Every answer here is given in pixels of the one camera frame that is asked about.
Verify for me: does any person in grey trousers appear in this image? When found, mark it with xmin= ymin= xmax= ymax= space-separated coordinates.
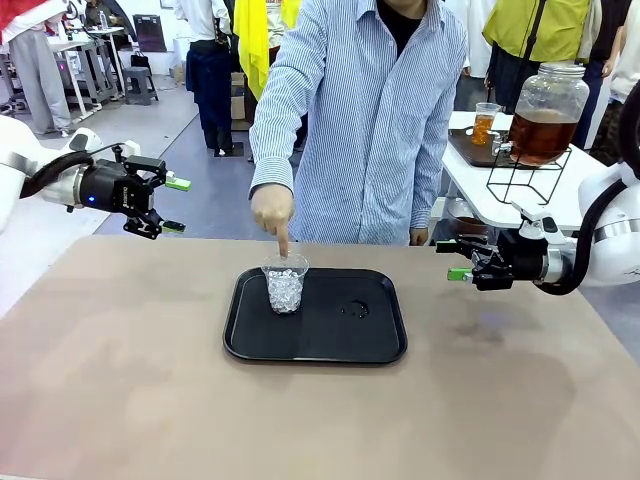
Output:
xmin=7 ymin=0 xmax=74 ymax=136

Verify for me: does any clear plastic iced cup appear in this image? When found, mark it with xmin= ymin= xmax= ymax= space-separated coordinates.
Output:
xmin=474 ymin=101 xmax=502 ymax=146
xmin=260 ymin=253 xmax=311 ymax=315

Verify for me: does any white workbench with frame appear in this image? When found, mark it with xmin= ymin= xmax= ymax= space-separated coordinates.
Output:
xmin=47 ymin=27 xmax=126 ymax=121

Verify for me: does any cardboard box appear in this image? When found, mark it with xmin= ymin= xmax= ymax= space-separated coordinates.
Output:
xmin=229 ymin=72 xmax=250 ymax=121

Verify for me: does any white side table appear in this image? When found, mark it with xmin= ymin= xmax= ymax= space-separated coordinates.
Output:
xmin=442 ymin=112 xmax=626 ymax=232

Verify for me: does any person's right forearm striped sleeve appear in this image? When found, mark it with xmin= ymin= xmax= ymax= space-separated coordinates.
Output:
xmin=248 ymin=107 xmax=309 ymax=200

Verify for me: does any grey plastic stool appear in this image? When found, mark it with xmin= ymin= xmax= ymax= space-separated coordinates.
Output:
xmin=122 ymin=66 xmax=160 ymax=106

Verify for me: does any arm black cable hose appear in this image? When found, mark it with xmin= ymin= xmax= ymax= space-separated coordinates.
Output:
xmin=534 ymin=79 xmax=640 ymax=297
xmin=19 ymin=151 xmax=99 ymax=200

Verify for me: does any person's left forearm striped sleeve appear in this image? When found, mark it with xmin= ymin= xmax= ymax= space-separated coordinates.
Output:
xmin=407 ymin=124 xmax=464 ymax=231

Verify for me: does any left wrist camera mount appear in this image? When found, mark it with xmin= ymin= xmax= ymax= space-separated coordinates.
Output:
xmin=112 ymin=140 xmax=142 ymax=164

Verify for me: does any person's right hand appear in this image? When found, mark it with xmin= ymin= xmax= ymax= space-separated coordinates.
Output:
xmin=249 ymin=182 xmax=296 ymax=260

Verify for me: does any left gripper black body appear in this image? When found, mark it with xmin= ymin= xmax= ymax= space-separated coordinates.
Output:
xmin=79 ymin=160 xmax=155 ymax=217

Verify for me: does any glass tea dispenser jar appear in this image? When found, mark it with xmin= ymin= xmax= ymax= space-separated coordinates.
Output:
xmin=492 ymin=63 xmax=591 ymax=168

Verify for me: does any person in dark apron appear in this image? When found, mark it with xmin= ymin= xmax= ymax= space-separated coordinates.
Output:
xmin=174 ymin=0 xmax=236 ymax=156

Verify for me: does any person in yellow-green jacket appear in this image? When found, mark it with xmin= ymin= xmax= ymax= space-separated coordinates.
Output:
xmin=482 ymin=0 xmax=604 ymax=119

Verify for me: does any person in dark clothes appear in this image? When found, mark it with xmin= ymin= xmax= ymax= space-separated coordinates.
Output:
xmin=579 ymin=0 xmax=640 ymax=151

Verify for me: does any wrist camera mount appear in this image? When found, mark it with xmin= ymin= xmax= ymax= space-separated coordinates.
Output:
xmin=512 ymin=199 xmax=567 ymax=240
xmin=112 ymin=140 xmax=142 ymax=164

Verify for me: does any black wire dispenser stand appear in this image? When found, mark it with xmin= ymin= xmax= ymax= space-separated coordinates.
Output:
xmin=486 ymin=146 xmax=574 ymax=206

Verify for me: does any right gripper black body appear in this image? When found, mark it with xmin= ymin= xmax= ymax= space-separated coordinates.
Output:
xmin=474 ymin=229 xmax=550 ymax=292

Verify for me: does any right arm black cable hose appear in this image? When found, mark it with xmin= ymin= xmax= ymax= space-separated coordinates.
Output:
xmin=534 ymin=79 xmax=640 ymax=297

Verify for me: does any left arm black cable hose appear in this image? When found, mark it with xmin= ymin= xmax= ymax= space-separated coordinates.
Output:
xmin=19 ymin=151 xmax=99 ymax=200

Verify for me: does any person in white coat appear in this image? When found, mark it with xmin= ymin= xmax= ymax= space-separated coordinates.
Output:
xmin=462 ymin=0 xmax=496 ymax=79

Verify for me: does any black plastic serving tray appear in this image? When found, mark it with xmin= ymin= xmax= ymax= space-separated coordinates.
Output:
xmin=222 ymin=267 xmax=409 ymax=365

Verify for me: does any person in striped shirt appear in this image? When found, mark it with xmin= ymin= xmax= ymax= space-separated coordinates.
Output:
xmin=248 ymin=0 xmax=469 ymax=247

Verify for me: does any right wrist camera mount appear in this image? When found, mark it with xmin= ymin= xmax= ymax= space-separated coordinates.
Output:
xmin=512 ymin=199 xmax=567 ymax=240

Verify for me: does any black tray under dispenser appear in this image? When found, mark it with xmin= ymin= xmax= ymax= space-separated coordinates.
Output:
xmin=448 ymin=127 xmax=541 ymax=170

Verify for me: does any yellow hanging cloth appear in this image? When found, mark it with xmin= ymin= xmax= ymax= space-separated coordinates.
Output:
xmin=233 ymin=0 xmax=271 ymax=101

